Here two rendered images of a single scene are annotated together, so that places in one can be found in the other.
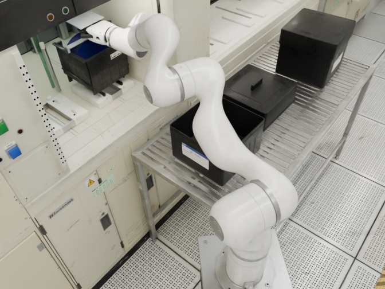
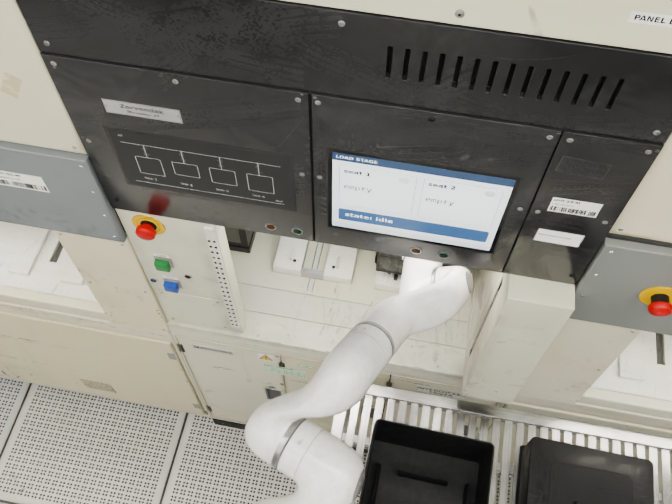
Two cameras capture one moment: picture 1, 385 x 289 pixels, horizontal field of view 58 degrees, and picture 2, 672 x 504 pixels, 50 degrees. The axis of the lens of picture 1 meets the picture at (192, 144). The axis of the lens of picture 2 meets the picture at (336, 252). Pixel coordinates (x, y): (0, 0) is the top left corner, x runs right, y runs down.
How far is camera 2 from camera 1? 1.01 m
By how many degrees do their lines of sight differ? 37
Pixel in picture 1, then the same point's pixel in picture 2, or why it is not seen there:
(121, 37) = (409, 275)
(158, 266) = not seen: hidden behind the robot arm
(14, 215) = (151, 320)
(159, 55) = (288, 407)
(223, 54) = (644, 398)
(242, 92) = (557, 490)
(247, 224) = not seen: outside the picture
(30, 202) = (176, 323)
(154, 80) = (255, 424)
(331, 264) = not seen: outside the picture
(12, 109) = (186, 259)
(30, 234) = (164, 340)
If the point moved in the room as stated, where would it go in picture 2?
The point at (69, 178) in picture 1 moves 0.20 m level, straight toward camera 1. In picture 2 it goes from (235, 338) to (188, 403)
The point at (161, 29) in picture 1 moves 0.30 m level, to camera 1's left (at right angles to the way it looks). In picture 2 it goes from (323, 384) to (242, 249)
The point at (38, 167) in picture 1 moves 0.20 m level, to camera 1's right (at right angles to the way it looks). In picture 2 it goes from (198, 308) to (235, 376)
